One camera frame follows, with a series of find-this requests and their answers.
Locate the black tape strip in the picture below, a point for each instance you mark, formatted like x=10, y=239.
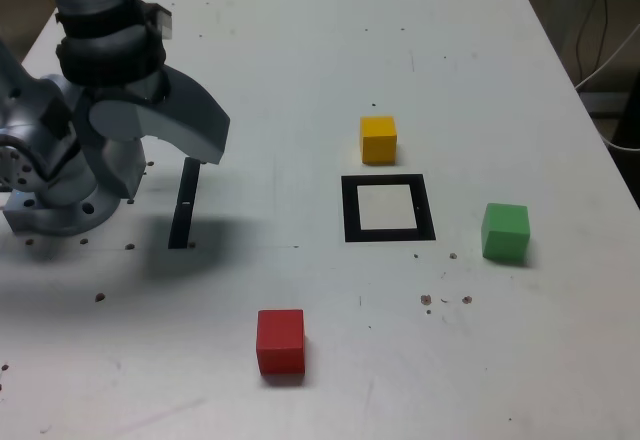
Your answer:
x=182, y=220

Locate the yellow cube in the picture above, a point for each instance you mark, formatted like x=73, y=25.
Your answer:
x=378, y=140

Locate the black tape square outline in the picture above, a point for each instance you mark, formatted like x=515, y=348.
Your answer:
x=350, y=210

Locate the black box beside table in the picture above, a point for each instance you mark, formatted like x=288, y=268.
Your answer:
x=631, y=125

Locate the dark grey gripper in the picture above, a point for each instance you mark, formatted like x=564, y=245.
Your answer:
x=145, y=87

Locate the translucent camera box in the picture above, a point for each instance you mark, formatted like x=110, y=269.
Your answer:
x=162, y=22

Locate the green cube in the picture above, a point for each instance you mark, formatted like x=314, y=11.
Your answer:
x=505, y=235

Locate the red cube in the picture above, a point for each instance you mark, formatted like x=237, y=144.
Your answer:
x=280, y=345

